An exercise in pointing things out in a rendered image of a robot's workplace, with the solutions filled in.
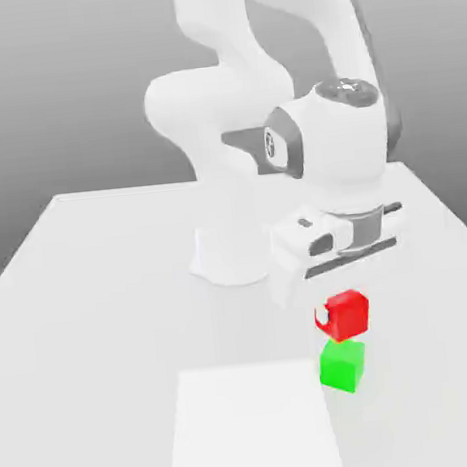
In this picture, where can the small green cube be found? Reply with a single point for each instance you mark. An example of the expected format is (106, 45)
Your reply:
(342, 365)

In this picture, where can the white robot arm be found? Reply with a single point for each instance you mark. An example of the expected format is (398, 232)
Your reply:
(329, 144)

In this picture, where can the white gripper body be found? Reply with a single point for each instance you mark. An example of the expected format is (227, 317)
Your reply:
(342, 273)

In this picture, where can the small red cube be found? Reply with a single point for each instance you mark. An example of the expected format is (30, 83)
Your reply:
(349, 314)

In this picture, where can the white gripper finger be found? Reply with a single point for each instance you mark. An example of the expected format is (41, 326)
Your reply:
(324, 315)

